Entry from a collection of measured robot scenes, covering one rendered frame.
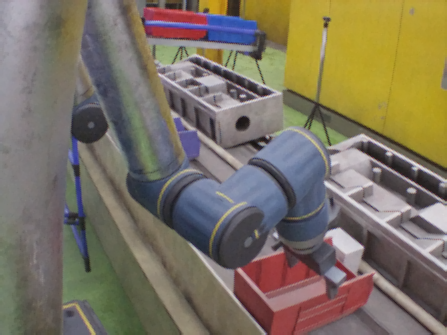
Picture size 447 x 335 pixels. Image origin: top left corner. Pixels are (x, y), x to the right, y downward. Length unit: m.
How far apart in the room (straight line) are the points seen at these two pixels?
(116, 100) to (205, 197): 0.20
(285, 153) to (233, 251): 0.18
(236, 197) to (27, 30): 0.45
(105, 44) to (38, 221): 0.32
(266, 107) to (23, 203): 1.87
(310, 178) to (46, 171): 0.48
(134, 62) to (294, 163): 0.29
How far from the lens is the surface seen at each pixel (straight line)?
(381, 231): 1.31
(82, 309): 1.79
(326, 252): 0.90
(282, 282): 1.23
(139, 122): 0.68
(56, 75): 0.34
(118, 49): 0.63
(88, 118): 1.12
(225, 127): 2.07
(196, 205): 0.68
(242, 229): 0.65
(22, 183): 0.35
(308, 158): 0.73
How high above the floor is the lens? 1.57
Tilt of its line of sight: 26 degrees down
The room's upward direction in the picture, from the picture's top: 4 degrees clockwise
